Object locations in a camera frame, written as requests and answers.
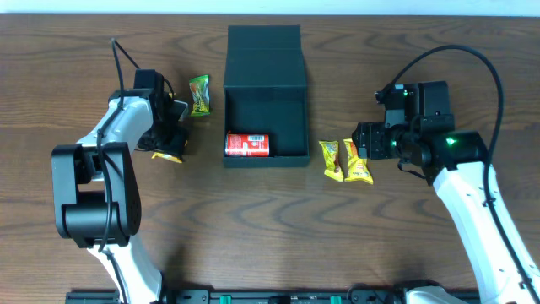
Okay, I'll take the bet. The yellow snack packet far right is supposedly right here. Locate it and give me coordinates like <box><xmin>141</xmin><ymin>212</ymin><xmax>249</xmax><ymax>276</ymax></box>
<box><xmin>343</xmin><ymin>138</ymin><xmax>374</xmax><ymax>185</ymax></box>

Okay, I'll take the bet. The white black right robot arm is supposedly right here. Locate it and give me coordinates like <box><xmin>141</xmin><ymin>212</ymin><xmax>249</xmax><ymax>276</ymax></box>
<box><xmin>352</xmin><ymin>81</ymin><xmax>539</xmax><ymax>303</ymax></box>

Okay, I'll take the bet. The green pandan cake packet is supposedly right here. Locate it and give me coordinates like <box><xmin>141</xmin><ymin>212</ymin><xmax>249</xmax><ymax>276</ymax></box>
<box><xmin>189</xmin><ymin>74</ymin><xmax>210</xmax><ymax>117</ymax></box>

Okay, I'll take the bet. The yellow snack packet near box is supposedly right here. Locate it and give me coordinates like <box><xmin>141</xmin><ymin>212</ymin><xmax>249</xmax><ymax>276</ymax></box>
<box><xmin>319</xmin><ymin>140</ymin><xmax>344</xmax><ymax>182</ymax></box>

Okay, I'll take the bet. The yellow Lemond biscuit packet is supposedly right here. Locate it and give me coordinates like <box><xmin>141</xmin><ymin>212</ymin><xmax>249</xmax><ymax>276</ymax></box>
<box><xmin>151</xmin><ymin>152</ymin><xmax>183</xmax><ymax>164</ymax></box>

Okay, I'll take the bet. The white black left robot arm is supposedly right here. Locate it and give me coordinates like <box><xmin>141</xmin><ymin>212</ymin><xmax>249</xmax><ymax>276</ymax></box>
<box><xmin>51</xmin><ymin>68</ymin><xmax>188</xmax><ymax>303</ymax></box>

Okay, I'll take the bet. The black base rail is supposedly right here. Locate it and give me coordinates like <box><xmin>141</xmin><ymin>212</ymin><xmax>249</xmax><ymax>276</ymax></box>
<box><xmin>65</xmin><ymin>287</ymin><xmax>482</xmax><ymax>304</ymax></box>

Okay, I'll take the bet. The dark green open box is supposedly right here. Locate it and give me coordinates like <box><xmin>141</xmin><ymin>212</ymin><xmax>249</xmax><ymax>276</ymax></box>
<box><xmin>223</xmin><ymin>25</ymin><xmax>311</xmax><ymax>168</ymax></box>

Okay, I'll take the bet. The red drink can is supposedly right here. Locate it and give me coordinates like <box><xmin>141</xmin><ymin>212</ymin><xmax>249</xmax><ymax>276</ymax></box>
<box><xmin>224</xmin><ymin>133</ymin><xmax>270</xmax><ymax>157</ymax></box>

